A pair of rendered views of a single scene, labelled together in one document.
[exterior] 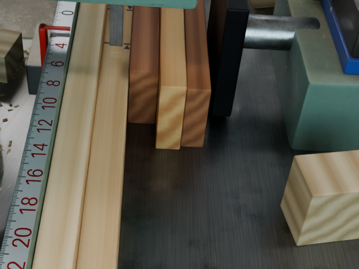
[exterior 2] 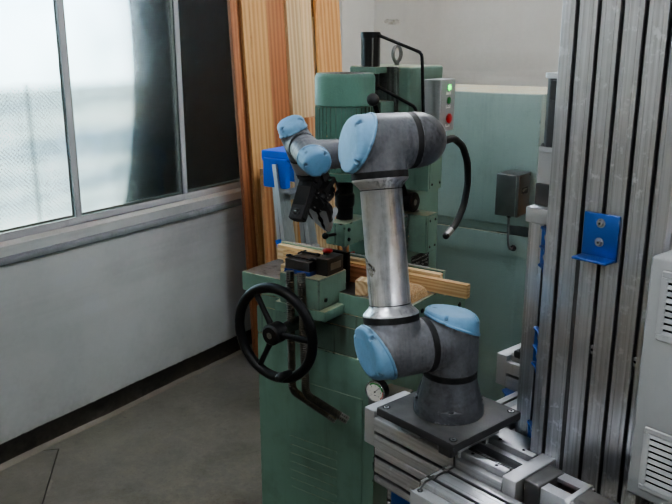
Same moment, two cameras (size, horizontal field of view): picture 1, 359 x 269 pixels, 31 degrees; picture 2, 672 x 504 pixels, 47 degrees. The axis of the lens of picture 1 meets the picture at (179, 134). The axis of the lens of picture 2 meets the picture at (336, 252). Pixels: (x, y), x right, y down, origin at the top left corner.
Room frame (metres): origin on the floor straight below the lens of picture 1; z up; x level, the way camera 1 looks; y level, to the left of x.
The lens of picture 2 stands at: (1.84, -1.72, 1.59)
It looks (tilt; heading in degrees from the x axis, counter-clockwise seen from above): 15 degrees down; 130
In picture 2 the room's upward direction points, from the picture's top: straight up
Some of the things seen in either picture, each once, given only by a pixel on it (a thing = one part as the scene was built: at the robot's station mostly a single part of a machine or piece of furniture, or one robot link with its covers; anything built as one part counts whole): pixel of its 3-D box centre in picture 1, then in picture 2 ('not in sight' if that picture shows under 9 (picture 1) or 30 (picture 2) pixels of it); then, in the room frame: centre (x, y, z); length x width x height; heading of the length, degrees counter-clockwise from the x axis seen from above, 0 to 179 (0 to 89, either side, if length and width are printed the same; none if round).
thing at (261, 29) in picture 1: (265, 32); (330, 267); (0.41, -0.05, 0.95); 0.09 x 0.07 x 0.09; 5
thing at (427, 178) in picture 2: not in sight; (424, 164); (0.50, 0.28, 1.23); 0.09 x 0.08 x 0.15; 95
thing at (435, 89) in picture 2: not in sight; (439, 104); (0.48, 0.38, 1.40); 0.10 x 0.06 x 0.16; 95
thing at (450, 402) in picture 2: not in sight; (449, 388); (1.03, -0.38, 0.87); 0.15 x 0.15 x 0.10
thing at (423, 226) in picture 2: not in sight; (419, 231); (0.51, 0.25, 1.02); 0.09 x 0.07 x 0.12; 5
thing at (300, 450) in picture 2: not in sight; (363, 418); (0.36, 0.17, 0.36); 0.58 x 0.45 x 0.71; 95
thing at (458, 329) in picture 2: not in sight; (448, 338); (1.03, -0.39, 0.98); 0.13 x 0.12 x 0.14; 64
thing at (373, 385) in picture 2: not in sight; (378, 392); (0.65, -0.14, 0.65); 0.06 x 0.04 x 0.08; 5
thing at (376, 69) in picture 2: not in sight; (371, 61); (0.36, 0.19, 1.54); 0.08 x 0.08 x 0.17; 5
